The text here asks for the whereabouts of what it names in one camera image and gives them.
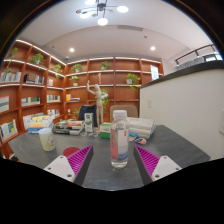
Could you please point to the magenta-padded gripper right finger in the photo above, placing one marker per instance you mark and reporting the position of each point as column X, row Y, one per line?
column 165, row 166

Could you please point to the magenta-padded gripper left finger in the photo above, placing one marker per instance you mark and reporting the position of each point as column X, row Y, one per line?
column 60, row 166

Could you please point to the clear plastic water bottle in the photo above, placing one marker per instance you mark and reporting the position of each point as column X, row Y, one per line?
column 119, row 146

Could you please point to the flat round red coaster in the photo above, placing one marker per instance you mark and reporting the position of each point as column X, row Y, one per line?
column 69, row 151

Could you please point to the yellow striped white cup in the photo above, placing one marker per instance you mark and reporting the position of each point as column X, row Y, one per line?
column 47, row 140

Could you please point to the stack of dark books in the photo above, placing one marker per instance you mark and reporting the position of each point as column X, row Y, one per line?
column 68, row 127

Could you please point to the stack of colourful books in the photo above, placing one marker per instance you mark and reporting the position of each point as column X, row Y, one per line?
column 40, row 125

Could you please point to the stack of white books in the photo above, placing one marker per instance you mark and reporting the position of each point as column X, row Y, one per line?
column 141, row 126

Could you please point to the tall white green carton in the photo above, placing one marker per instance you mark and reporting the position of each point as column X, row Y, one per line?
column 88, row 122

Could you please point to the dark chair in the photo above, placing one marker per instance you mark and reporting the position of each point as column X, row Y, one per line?
column 87, row 110

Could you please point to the tan chair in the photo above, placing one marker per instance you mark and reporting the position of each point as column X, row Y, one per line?
column 131, row 110

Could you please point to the wooden artist mannequin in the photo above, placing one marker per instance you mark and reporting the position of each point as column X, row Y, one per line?
column 99, row 100

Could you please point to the wooden shelf unit with books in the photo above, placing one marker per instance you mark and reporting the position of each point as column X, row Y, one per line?
column 33, row 90

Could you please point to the grey window curtain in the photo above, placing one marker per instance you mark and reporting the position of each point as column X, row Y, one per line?
column 193, row 61

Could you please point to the round ceiling spotlight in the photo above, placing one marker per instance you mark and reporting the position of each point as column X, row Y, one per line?
column 71, row 50
column 152, row 48

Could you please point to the ceiling air vent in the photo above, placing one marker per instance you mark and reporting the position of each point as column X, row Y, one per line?
column 130, row 28

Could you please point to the ceiling lamp with round lights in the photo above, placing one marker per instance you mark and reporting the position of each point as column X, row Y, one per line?
column 101, row 11

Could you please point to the white wall socket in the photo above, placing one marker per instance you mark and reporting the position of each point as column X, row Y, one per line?
column 149, row 103

